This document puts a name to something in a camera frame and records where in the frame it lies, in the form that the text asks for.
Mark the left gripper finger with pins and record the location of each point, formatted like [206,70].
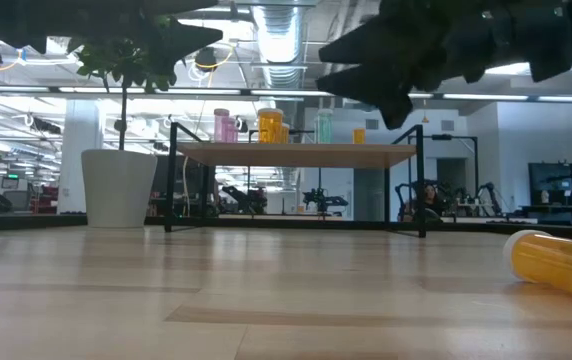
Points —
[186,37]
[171,5]

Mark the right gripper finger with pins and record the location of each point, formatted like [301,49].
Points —
[376,85]
[391,42]

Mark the white bottle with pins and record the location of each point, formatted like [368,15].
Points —
[324,126]

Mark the pink medicine bottle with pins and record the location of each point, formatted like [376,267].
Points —
[233,131]
[221,125]

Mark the wide orange medicine bottle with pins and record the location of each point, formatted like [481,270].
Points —
[270,125]

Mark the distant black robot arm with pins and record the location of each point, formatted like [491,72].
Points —
[323,200]
[246,197]

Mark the green leafy plant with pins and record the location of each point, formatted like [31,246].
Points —
[126,65]

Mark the linear ceiling light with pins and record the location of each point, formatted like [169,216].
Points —
[291,93]

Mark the person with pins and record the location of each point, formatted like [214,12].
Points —
[431,201]

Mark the black display cabinet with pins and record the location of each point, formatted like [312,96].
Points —
[561,190]

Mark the white plant pot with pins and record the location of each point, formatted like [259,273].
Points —
[118,187]

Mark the green exit sign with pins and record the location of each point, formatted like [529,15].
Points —
[12,176]

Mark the silver ventilation duct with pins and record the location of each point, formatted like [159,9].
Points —
[278,40]

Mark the wooden shelf with black frame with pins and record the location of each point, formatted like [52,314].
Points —
[311,155]

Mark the black aluminium table frame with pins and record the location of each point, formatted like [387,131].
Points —
[316,223]

